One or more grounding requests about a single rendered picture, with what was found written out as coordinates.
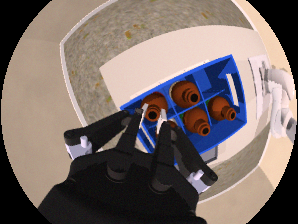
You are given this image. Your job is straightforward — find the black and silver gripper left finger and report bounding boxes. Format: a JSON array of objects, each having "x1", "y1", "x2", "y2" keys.
[{"x1": 64, "y1": 103, "x2": 149, "y2": 180}]

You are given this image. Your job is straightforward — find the blue plastic crate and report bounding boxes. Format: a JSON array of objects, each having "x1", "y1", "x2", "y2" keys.
[{"x1": 120, "y1": 54, "x2": 247, "y2": 155}]

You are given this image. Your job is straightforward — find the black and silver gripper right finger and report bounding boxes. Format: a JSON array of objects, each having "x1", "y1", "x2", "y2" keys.
[{"x1": 151, "y1": 109, "x2": 218, "y2": 195}]

